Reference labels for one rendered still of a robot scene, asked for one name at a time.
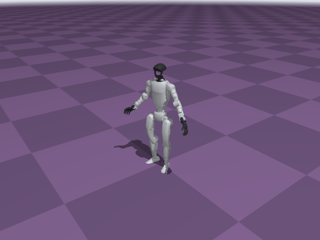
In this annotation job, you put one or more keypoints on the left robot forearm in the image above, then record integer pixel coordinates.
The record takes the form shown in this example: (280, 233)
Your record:
(180, 111)

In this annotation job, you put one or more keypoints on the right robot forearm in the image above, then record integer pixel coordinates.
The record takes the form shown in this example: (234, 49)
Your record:
(138, 102)

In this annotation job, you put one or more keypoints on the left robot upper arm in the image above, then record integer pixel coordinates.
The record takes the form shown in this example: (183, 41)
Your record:
(172, 89)

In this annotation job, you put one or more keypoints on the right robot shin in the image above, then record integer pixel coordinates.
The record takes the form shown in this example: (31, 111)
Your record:
(153, 148)

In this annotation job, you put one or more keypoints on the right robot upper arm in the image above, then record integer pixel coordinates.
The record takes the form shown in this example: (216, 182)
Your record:
(146, 94)

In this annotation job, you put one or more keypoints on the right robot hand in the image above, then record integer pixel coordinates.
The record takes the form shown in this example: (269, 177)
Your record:
(129, 109)

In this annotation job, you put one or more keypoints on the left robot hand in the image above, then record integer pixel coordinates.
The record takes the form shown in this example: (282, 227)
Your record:
(184, 126)

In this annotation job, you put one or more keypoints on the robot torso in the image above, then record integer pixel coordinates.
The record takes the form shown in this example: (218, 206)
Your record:
(160, 98)

